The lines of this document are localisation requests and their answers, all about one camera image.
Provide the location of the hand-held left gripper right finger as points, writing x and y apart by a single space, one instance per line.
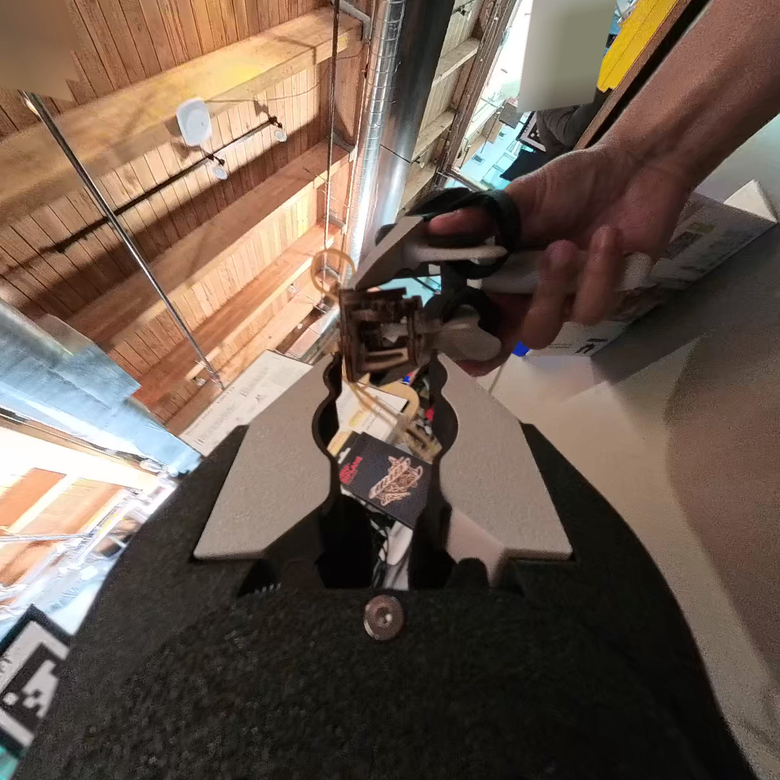
506 487

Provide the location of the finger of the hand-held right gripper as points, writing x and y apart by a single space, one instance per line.
469 342
387 250

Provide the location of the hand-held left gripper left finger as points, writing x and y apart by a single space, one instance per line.
262 487

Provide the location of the tan rubber band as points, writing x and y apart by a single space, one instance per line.
314 271

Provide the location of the small wooden model assembly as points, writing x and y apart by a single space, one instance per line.
372 329

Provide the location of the person's right forearm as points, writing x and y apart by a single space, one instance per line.
719 91

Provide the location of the person's right hand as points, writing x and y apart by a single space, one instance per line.
597 195

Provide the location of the white instruction sheet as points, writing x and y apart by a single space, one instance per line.
256 381

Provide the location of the small ceiling spotlight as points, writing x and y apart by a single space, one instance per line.
219 170
279 134

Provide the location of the white cardboard box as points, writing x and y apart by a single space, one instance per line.
701 244

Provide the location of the white ceiling access point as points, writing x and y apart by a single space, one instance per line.
195 122

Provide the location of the black ceiling light track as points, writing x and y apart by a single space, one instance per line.
152 183

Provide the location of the thin metal hanger rod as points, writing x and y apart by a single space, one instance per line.
122 225

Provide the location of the round silver ventilation duct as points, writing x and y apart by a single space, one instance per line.
396 91

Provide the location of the rectangular galvanised duct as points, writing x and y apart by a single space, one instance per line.
61 365

